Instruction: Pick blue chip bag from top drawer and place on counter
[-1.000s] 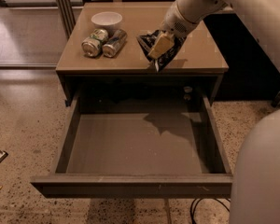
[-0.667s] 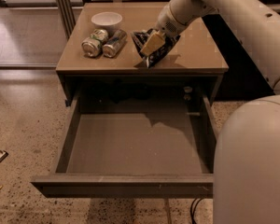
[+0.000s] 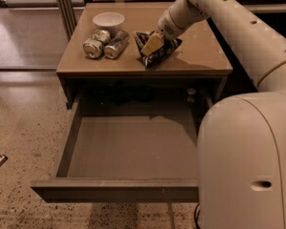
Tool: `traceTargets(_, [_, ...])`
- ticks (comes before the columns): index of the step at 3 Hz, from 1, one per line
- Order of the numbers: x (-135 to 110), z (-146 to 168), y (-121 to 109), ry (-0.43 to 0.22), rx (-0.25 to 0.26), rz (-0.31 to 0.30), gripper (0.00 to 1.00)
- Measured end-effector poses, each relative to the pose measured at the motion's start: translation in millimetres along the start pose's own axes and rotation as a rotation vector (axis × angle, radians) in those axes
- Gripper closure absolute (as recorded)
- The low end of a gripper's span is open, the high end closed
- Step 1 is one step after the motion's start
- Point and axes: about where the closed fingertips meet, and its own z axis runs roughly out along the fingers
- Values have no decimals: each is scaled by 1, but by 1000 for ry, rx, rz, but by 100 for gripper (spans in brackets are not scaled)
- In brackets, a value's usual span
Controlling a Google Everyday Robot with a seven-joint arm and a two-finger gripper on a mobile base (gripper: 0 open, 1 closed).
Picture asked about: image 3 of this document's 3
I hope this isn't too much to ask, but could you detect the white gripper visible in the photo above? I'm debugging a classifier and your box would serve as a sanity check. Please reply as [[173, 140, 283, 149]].
[[141, 10, 187, 56]]

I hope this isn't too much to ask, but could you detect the blue Kettle chip bag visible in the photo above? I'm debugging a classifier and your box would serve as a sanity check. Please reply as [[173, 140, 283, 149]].
[[133, 31, 182, 68]]

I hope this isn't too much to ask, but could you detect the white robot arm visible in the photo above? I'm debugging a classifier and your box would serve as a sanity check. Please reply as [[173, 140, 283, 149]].
[[158, 0, 286, 229]]

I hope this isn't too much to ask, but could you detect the open grey top drawer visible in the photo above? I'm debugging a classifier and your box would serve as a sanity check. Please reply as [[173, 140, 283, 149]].
[[31, 89, 213, 203]]

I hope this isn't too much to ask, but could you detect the blue silver soda can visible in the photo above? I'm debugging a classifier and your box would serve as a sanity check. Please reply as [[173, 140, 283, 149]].
[[104, 30, 130, 59]]

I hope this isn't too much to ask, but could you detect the white bowl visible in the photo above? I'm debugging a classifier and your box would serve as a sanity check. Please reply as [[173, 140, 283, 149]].
[[92, 12, 125, 32]]

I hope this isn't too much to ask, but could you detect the green soda can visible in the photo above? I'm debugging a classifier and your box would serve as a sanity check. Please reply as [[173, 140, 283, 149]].
[[83, 30, 111, 59]]

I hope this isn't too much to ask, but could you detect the black cable on floor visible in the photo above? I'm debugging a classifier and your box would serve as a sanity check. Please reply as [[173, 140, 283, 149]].
[[194, 203, 202, 229]]

